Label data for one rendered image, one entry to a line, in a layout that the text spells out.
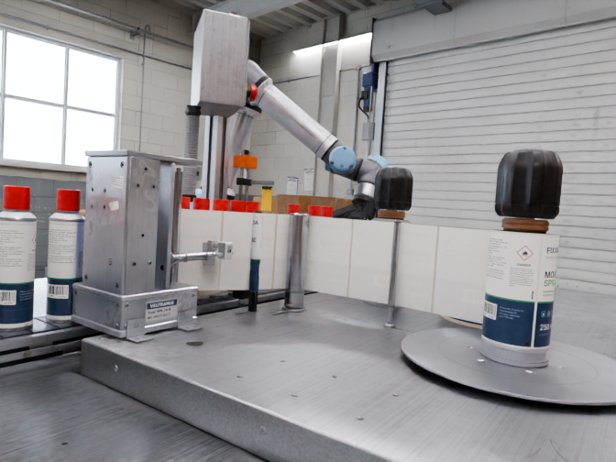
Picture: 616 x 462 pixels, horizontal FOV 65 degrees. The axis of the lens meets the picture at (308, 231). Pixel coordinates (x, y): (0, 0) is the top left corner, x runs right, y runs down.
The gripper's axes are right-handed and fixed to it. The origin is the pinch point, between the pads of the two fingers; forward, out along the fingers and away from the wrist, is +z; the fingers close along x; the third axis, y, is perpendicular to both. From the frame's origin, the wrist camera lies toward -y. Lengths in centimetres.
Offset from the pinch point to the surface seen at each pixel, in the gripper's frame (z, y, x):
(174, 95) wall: -303, -491, 207
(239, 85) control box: -11, 1, -59
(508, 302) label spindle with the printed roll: 24, 60, -49
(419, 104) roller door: -329, -157, 290
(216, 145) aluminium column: -4.5, -11.8, -48.2
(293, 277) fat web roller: 23, 20, -43
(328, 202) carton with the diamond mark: -26.1, -19.8, 12.2
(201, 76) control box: -9, -4, -66
